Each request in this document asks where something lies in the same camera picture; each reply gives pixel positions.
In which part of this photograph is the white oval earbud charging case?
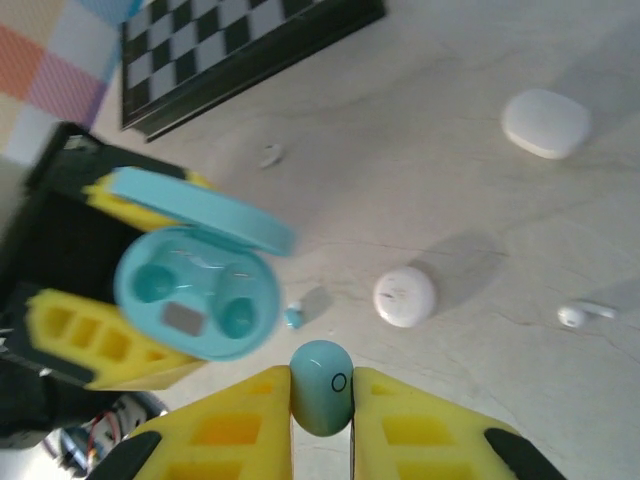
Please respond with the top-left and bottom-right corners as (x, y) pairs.
(501, 88), (592, 160)

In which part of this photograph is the blue earbud charging case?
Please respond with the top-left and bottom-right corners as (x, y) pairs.
(113, 167), (296, 362)

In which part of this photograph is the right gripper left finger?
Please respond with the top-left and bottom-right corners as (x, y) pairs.
(93, 364), (295, 480)

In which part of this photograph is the white stem earbud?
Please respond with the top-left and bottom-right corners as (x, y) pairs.
(557, 299), (619, 329)
(258, 143), (284, 170)

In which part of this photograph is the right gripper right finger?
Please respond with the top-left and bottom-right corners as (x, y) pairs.
(348, 366), (557, 480)

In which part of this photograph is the blue earbud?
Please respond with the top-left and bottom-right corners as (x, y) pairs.
(289, 339), (355, 436)
(284, 299), (305, 331)

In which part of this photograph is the black grey chessboard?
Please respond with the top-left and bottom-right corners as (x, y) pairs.
(119, 0), (389, 144)

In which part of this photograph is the white round earbud charging case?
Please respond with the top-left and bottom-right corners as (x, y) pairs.
(372, 266), (439, 329)

